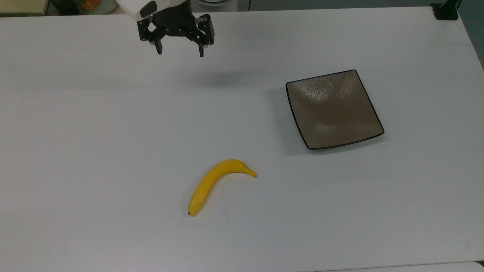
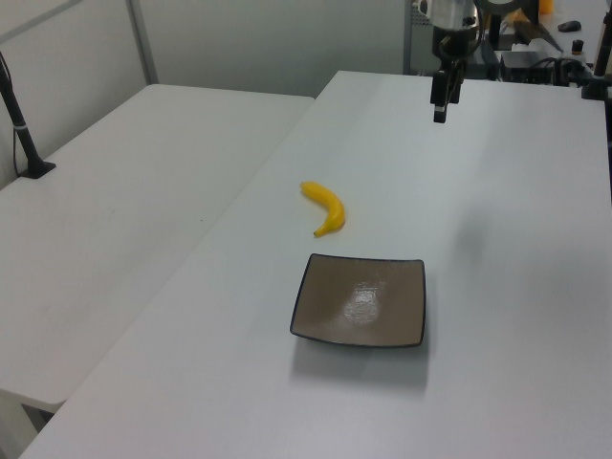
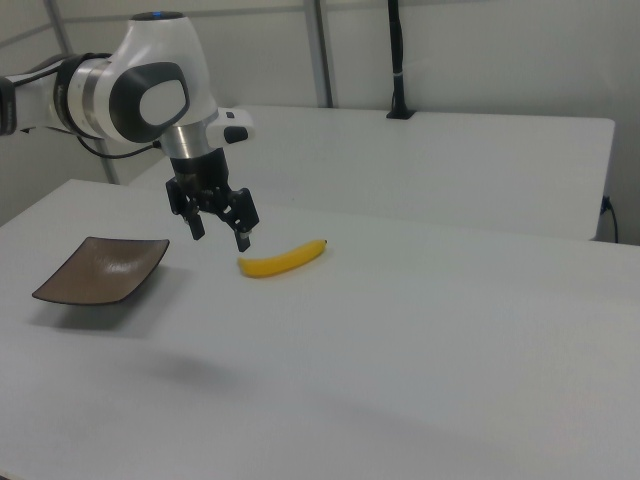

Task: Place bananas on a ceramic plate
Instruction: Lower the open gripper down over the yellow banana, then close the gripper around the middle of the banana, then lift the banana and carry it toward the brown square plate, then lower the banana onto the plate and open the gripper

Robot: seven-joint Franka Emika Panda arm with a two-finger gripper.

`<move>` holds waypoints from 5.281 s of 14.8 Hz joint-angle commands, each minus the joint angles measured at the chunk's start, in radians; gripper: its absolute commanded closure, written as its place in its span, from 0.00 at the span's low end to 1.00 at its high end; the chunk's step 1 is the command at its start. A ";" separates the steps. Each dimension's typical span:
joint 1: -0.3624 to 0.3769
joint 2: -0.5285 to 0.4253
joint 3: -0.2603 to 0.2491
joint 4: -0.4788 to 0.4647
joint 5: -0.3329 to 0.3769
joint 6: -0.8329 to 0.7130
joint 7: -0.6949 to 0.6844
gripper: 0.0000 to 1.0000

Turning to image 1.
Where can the white round bowl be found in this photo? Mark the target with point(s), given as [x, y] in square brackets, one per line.
[215, 3]

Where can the square brown ceramic plate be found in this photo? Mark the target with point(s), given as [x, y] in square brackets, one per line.
[332, 109]

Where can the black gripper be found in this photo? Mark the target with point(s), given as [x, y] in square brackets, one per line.
[174, 20]

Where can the yellow banana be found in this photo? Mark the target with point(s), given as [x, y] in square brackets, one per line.
[211, 179]

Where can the wooden board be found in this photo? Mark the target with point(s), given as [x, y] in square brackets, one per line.
[22, 5]

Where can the black table clamp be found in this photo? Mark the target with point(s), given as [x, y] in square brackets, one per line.
[446, 11]

